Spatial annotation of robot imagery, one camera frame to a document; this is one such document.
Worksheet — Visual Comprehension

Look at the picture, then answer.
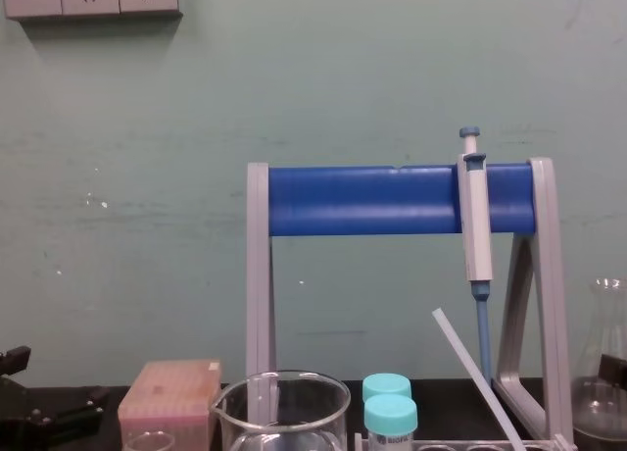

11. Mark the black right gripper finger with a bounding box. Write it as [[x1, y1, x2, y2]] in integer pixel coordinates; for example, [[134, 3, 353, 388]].
[[600, 352, 627, 389]]

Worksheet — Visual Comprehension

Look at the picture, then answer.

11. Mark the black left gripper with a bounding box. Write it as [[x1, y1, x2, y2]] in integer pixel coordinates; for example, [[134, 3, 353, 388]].
[[0, 345, 112, 451]]

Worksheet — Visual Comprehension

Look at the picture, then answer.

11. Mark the clear glass stirring rod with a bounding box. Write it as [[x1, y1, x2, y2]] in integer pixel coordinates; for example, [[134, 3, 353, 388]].
[[431, 308, 528, 451]]

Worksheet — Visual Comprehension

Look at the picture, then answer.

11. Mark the clear glass conical flask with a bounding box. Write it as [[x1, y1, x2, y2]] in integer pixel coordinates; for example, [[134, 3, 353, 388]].
[[569, 276, 627, 443]]

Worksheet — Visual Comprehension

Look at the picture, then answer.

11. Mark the small clear glass beaker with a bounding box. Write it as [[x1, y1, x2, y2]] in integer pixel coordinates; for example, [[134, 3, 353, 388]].
[[121, 429, 178, 451]]

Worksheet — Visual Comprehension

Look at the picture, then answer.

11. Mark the pink pipette tip box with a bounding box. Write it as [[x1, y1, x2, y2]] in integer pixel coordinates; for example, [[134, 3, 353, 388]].
[[118, 358, 222, 451]]

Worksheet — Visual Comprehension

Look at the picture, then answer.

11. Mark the clear plastic tube rack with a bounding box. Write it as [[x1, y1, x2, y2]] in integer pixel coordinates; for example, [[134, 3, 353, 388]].
[[354, 431, 575, 451]]

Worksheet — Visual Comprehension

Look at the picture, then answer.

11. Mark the white and blue pipette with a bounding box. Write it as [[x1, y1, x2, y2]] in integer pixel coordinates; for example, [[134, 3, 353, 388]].
[[458, 125, 495, 384]]

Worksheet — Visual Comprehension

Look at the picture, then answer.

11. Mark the vial with teal cap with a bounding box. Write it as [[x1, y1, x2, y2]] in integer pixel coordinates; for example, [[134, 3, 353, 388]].
[[362, 394, 419, 451], [362, 373, 412, 403]]

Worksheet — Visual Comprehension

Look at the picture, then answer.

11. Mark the large clear glass beaker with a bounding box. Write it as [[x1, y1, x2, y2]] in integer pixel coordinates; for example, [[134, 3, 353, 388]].
[[210, 370, 353, 451]]

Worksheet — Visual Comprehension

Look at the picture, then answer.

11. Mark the blue stand crossbar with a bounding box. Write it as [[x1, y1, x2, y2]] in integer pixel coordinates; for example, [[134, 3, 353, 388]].
[[266, 163, 535, 238]]

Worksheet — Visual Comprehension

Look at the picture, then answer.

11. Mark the grey pipette stand frame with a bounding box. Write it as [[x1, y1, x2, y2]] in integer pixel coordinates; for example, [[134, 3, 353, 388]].
[[245, 157, 575, 451]]

